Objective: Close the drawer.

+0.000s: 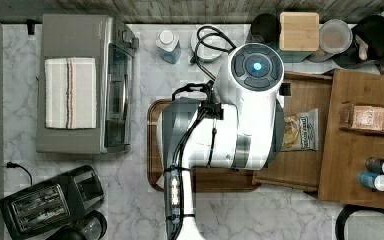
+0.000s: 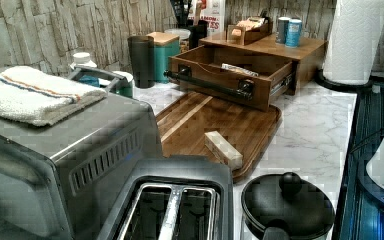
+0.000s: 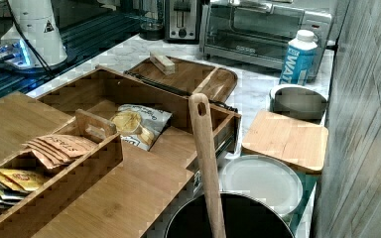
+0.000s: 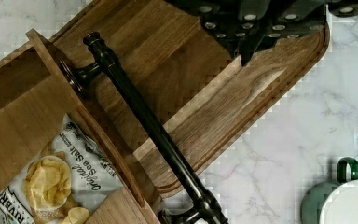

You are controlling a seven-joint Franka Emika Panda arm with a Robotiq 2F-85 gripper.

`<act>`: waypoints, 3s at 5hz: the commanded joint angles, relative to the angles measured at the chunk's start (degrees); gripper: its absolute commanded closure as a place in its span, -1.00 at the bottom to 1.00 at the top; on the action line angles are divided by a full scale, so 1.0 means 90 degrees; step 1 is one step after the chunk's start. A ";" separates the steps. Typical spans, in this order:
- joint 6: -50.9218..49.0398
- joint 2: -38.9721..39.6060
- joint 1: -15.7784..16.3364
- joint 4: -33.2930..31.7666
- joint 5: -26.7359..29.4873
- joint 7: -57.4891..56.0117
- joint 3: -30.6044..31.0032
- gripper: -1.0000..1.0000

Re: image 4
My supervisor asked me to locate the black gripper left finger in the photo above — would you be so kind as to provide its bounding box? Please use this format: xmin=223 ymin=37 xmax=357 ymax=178
xmin=180 ymin=0 xmax=326 ymax=65

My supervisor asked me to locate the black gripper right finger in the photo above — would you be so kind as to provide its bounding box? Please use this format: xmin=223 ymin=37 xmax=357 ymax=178
xmin=327 ymin=0 xmax=358 ymax=17

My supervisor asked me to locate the wooden drawer with black handle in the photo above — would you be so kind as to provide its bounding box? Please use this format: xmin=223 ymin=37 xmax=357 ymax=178
xmin=0 ymin=30 xmax=228 ymax=224

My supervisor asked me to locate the wooden cutting board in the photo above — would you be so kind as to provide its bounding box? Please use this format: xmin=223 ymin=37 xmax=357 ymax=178
xmin=48 ymin=0 xmax=331 ymax=200

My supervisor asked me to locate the sea salt chips bag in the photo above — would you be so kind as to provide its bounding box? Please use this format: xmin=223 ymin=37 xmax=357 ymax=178
xmin=0 ymin=116 xmax=123 ymax=224

